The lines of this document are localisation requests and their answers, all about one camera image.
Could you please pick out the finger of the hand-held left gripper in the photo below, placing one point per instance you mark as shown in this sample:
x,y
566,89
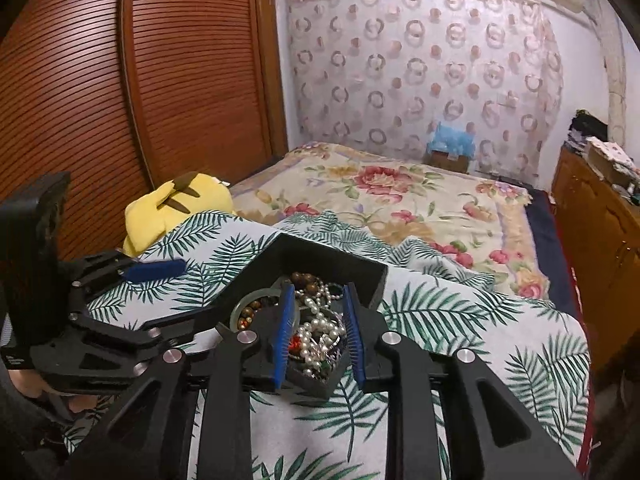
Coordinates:
x,y
115,340
155,270

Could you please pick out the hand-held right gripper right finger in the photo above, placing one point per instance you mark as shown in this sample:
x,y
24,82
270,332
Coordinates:
x,y
354,345

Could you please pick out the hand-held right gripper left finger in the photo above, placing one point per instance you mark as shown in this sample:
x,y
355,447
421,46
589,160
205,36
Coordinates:
x,y
282,340

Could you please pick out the black jewelry box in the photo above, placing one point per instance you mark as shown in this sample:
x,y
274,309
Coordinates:
x,y
310,255

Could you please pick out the person's left hand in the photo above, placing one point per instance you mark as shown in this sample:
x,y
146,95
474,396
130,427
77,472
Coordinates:
x,y
30,382

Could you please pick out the green jade bangle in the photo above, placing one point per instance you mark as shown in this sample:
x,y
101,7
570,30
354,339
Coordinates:
x,y
250,296

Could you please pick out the yellow plush toy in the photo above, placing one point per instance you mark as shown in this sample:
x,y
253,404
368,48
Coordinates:
x,y
170,210

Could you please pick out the leaf print sheet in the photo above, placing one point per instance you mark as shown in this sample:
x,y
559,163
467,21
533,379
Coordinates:
x,y
450,330

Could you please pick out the floral blanket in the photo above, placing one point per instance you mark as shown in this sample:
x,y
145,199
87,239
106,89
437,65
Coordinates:
x,y
390,190

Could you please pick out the wooden slatted wardrobe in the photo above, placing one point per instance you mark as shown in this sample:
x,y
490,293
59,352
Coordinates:
x,y
150,85

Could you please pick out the small wooden nightstand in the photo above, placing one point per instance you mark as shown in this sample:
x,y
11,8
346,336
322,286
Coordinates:
x,y
450,162

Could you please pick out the navy sheet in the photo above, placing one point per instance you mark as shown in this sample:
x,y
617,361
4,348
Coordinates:
x,y
550,250

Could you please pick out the blue plush bag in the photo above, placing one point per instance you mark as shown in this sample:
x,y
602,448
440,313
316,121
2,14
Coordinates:
x,y
450,140

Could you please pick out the wooden cabinet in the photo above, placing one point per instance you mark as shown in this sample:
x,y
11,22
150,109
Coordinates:
x,y
600,240

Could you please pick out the clutter on dresser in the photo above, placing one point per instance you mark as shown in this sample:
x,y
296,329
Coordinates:
x,y
607,170

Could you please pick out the stack of folded clothes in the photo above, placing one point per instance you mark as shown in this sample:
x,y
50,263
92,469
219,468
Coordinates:
x,y
585,127

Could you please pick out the cream lace curtain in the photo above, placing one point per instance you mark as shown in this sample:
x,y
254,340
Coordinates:
x,y
612,60

